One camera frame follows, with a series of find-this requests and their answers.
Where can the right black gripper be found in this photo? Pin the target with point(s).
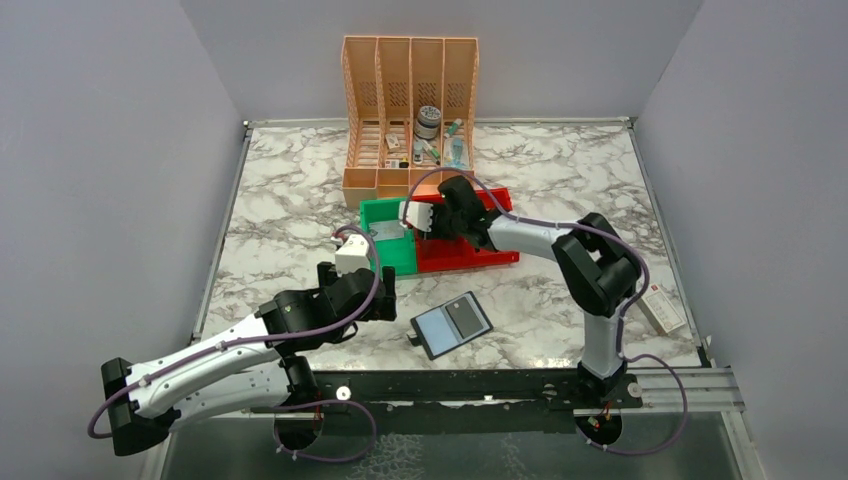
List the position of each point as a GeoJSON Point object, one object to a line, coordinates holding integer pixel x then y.
{"type": "Point", "coordinates": [436, 221]}

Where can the red plastic bin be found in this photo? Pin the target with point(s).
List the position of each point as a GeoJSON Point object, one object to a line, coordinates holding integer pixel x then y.
{"type": "Point", "coordinates": [436, 252]}
{"type": "Point", "coordinates": [477, 258]}

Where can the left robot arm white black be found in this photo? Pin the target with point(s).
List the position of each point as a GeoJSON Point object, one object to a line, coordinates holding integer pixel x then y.
{"type": "Point", "coordinates": [259, 362]}

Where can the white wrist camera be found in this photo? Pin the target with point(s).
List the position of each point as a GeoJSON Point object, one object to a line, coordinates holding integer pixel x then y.
{"type": "Point", "coordinates": [352, 254]}
{"type": "Point", "coordinates": [416, 215]}

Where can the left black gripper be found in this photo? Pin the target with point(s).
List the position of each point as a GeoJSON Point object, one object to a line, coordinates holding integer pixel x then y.
{"type": "Point", "coordinates": [382, 291]}

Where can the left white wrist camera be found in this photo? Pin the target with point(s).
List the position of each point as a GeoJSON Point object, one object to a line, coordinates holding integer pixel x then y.
{"type": "Point", "coordinates": [352, 254]}

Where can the small white bottle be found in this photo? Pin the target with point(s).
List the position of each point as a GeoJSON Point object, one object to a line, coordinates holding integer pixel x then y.
{"type": "Point", "coordinates": [418, 153]}

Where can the round grey tin jar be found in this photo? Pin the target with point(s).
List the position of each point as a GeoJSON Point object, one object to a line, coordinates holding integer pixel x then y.
{"type": "Point", "coordinates": [428, 122]}

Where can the black card holder wallet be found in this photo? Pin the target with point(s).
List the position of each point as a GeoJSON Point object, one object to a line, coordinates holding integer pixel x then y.
{"type": "Point", "coordinates": [434, 332]}

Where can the green marker pen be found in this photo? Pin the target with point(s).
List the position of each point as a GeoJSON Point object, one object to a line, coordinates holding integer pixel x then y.
{"type": "Point", "coordinates": [431, 151]}

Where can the silver card in green bin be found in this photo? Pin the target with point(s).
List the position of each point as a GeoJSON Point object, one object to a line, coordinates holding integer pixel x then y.
{"type": "Point", "coordinates": [386, 230]}

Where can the peach desk file organizer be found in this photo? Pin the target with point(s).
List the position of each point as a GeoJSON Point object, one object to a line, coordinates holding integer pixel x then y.
{"type": "Point", "coordinates": [386, 80]}

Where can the green capped tube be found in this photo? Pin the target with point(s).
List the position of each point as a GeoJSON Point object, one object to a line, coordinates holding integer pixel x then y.
{"type": "Point", "coordinates": [453, 128]}

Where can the blue packaged item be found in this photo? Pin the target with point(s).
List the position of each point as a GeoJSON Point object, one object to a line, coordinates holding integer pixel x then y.
{"type": "Point", "coordinates": [455, 153]}

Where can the small white box red label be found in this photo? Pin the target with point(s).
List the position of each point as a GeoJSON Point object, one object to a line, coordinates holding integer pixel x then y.
{"type": "Point", "coordinates": [659, 311]}

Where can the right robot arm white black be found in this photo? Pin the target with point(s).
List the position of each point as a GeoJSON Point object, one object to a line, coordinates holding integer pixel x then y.
{"type": "Point", "coordinates": [600, 270]}

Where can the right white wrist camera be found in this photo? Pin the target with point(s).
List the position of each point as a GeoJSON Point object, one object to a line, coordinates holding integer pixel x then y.
{"type": "Point", "coordinates": [416, 215]}

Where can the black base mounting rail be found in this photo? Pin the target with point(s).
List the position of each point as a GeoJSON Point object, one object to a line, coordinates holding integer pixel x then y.
{"type": "Point", "coordinates": [553, 387]}

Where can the small white box in organizer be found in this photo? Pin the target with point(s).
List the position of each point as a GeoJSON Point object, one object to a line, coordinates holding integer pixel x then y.
{"type": "Point", "coordinates": [392, 141]}

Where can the black VIP credit card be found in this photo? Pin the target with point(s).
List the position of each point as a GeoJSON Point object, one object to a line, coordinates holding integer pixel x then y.
{"type": "Point", "coordinates": [464, 317]}

